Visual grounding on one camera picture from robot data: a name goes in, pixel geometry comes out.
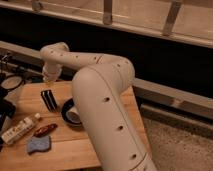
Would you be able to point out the black device at left edge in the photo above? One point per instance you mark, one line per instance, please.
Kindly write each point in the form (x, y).
(7, 111)

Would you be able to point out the blue cloth sponge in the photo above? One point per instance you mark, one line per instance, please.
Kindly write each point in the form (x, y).
(38, 144)

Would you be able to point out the white plastic bottle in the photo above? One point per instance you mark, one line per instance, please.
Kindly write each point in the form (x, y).
(24, 126)

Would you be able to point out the round black-rimmed dish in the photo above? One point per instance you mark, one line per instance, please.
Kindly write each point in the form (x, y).
(11, 82)

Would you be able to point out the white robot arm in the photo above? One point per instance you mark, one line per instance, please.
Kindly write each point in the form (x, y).
(96, 89)

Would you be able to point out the white wrist end effector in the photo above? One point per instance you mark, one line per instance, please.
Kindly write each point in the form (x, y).
(51, 72)

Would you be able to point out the dark red oval object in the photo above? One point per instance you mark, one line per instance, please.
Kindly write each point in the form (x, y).
(45, 130)

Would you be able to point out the white paper cup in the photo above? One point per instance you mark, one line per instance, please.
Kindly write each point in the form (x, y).
(72, 116)

